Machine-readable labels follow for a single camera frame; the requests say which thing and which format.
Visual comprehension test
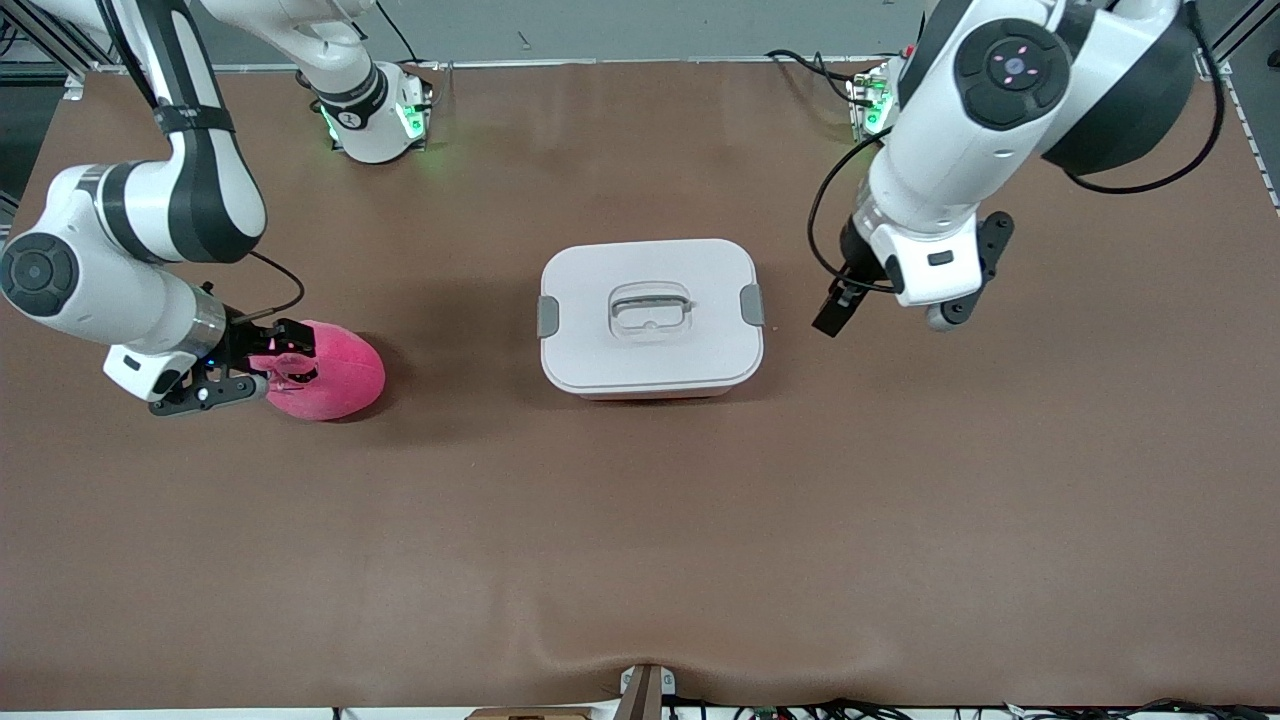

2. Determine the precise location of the pink plush toy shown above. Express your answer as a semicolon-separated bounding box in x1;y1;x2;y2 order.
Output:
262;320;387;422

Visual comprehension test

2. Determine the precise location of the grey translucent lid handle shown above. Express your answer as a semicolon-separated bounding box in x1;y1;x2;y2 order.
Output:
611;283;693;332

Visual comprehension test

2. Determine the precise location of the white plastic box lid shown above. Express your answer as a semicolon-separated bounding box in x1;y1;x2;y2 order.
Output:
540;238;766;394

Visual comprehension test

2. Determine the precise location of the brown table mat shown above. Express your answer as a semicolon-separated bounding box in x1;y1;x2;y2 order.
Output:
0;55;1280;713

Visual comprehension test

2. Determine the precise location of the black left base cable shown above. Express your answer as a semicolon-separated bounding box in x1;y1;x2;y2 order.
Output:
765;48;873;107

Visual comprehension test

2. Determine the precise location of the black base cable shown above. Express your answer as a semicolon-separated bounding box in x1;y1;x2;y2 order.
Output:
374;0;423;67
765;48;873;107

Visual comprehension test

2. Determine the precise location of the aluminium frame with black struts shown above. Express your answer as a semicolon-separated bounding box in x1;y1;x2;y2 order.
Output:
0;15;87;102

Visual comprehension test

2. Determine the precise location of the black right base cable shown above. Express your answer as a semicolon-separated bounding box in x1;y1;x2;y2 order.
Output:
374;0;423;67

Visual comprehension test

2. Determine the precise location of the small metal bracket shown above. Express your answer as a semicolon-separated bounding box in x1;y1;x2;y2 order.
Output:
618;665;679;699

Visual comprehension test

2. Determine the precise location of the aluminium frame post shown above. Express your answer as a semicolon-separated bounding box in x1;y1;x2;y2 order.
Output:
1198;0;1280;81

